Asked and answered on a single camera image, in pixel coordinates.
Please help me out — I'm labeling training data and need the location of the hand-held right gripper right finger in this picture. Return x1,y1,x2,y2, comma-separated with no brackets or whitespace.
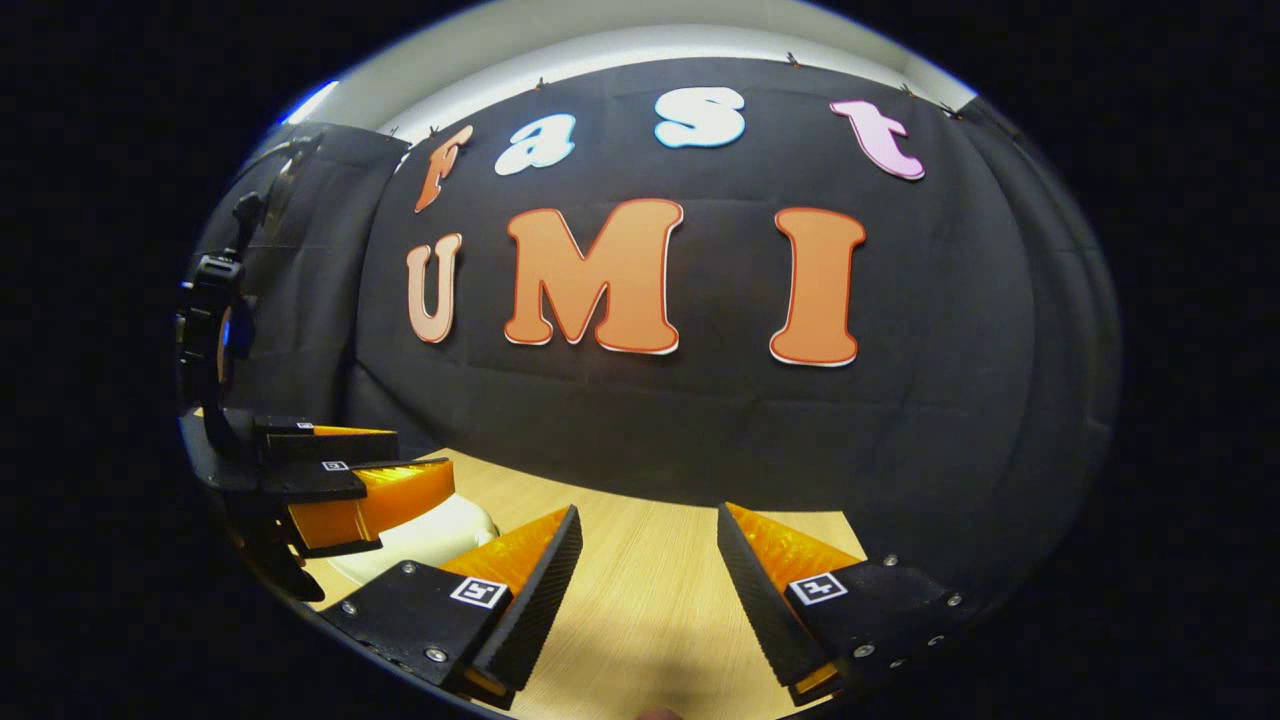
716,500,966,707

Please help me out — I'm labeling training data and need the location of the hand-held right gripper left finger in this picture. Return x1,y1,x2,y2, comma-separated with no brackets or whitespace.
318,503,586,711

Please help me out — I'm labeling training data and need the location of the cream yellow suitcase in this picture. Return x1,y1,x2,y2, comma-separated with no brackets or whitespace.
325,493,499,591

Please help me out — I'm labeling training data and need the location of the black backdrop cloth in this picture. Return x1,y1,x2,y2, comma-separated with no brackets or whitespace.
180,55,1123,621

